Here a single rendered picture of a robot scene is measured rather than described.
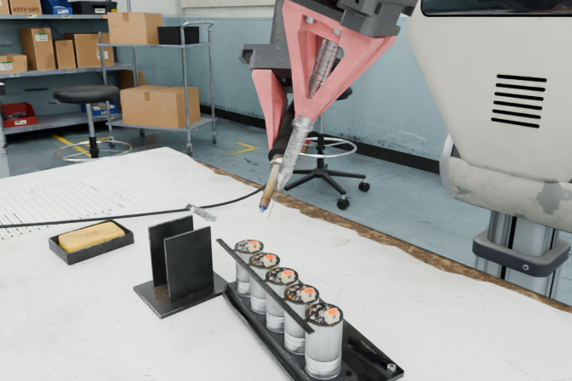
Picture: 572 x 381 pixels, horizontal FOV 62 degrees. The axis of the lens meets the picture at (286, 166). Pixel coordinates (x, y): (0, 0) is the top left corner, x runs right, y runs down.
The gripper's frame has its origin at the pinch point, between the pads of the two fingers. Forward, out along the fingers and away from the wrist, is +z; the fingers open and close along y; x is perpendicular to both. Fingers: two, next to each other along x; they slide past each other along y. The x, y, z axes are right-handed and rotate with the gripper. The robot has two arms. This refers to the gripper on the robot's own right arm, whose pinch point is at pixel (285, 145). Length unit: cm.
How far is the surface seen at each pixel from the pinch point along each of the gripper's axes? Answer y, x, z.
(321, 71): 5.4, -13.3, -2.3
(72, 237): -23.3, 2.2, 11.4
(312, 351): 6.7, -11.9, 16.5
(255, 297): 0.8, -6.4, 14.1
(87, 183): -36.1, 20.1, 3.3
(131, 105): -196, 269, -88
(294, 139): 3.4, -10.4, 2.0
